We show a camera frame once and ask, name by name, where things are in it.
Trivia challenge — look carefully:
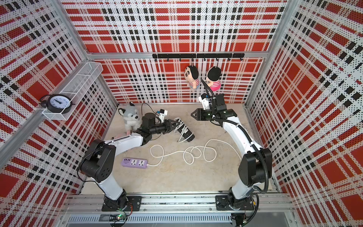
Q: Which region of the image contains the purple power strip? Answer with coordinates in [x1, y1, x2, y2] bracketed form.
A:
[121, 158, 148, 169]

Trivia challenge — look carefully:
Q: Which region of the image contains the white wire mesh shelf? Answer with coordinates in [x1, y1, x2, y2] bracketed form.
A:
[42, 61, 103, 121]

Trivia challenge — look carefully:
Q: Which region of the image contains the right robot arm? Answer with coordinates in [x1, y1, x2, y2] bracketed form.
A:
[191, 94, 272, 210]

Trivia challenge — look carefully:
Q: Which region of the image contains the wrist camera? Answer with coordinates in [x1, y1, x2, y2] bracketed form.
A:
[157, 109, 168, 123]
[199, 80, 216, 110]

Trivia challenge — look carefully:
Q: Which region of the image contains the black power strip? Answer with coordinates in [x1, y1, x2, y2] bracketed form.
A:
[174, 118, 195, 143]

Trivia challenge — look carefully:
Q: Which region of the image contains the black hook rail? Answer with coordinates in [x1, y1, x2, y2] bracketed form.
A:
[152, 53, 245, 60]

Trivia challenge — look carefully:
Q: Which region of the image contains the hanging doll striped shirt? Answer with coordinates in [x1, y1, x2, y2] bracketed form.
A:
[183, 65, 200, 89]

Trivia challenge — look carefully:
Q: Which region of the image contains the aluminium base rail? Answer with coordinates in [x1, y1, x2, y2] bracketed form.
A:
[57, 191, 298, 227]

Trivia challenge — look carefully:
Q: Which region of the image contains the black alarm clock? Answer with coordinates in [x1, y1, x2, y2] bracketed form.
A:
[40, 94, 75, 114]

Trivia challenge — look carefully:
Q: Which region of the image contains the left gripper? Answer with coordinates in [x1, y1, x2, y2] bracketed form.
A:
[150, 119, 180, 134]

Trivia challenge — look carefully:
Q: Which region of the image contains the hanging doll pink shirt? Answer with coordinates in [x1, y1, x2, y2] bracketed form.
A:
[207, 66, 221, 92]

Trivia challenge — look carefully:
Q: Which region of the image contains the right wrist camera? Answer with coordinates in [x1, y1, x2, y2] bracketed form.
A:
[199, 80, 216, 110]

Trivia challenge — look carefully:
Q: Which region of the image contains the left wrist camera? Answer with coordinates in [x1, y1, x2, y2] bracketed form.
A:
[157, 109, 168, 123]

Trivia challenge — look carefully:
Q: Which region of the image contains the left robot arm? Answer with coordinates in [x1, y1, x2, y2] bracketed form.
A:
[77, 113, 181, 211]

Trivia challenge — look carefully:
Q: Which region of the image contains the grey husky plush toy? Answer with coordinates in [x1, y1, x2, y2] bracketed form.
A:
[118, 102, 142, 135]

